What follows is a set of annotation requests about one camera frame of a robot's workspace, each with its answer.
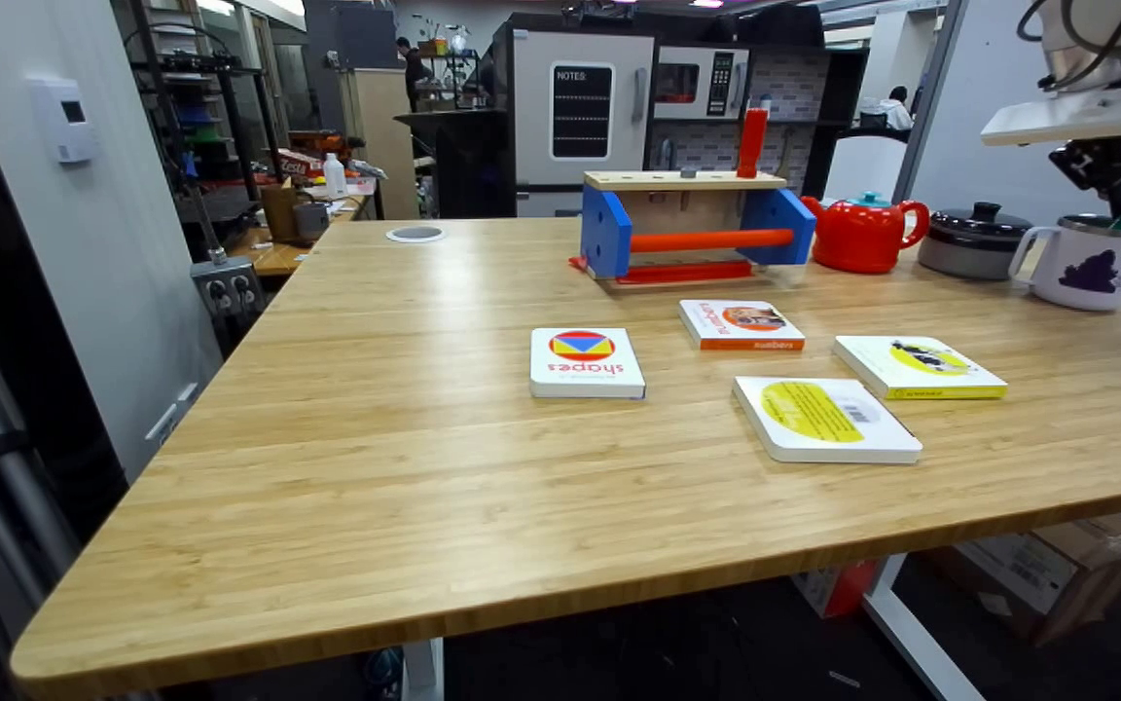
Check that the black metal shelf rack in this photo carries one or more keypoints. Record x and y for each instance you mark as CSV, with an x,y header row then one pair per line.
x,y
196,101

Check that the wooden blue orange toy box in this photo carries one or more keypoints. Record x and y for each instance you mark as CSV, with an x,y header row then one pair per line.
x,y
691,218

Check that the white book with colourful circle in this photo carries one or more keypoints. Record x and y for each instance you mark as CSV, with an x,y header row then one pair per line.
x,y
585,366

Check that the beige wooden cabinet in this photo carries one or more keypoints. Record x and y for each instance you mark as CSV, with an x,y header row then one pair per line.
x,y
383,130

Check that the white wall dispenser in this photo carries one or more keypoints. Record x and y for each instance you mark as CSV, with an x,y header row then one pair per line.
x,y
61,118

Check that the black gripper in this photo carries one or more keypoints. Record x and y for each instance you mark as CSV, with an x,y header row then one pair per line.
x,y
1107,158

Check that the orange and white book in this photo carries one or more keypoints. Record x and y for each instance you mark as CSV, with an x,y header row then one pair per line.
x,y
742,323

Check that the person in background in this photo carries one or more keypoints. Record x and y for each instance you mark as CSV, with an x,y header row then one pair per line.
x,y
898,109

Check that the grey pot with lid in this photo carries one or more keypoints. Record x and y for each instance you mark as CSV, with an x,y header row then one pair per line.
x,y
970,243

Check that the white enamel mug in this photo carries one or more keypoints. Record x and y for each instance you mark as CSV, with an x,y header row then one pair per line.
x,y
1086,271

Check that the white lab oven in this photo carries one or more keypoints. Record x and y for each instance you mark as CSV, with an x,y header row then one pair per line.
x,y
581,109

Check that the black counter cabinet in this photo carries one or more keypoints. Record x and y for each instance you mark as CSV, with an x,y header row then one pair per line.
x,y
464,161

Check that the white plastic bottle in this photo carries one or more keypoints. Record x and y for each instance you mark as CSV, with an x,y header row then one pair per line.
x,y
333,173

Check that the white book with yellow circle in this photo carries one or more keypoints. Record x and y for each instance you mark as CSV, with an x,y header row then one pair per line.
x,y
828,418

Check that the yellow book with black figure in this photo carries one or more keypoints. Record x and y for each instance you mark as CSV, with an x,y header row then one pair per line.
x,y
919,366

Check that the white chair back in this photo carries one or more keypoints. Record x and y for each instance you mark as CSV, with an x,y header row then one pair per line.
x,y
865,163

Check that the grey box with knobs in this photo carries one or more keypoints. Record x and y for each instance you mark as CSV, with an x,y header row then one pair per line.
x,y
226,292

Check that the white microwave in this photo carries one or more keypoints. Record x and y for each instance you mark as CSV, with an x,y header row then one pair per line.
x,y
702,84

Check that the red box under table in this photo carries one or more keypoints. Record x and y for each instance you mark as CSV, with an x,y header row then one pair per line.
x,y
847,588

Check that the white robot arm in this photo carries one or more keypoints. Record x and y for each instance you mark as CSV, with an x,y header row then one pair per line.
x,y
1111,32

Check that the wooden box under table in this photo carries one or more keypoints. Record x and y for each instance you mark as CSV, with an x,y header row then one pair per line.
x,y
1066,571

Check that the red cylinder peg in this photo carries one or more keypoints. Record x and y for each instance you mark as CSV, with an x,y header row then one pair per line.
x,y
754,143

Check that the white table leg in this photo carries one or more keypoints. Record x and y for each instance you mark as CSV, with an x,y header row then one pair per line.
x,y
422,667
898,626

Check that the red teapot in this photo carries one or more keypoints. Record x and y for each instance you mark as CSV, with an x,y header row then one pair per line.
x,y
856,236

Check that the wrist camera assembly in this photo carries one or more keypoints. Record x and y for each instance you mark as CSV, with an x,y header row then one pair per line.
x,y
1066,118

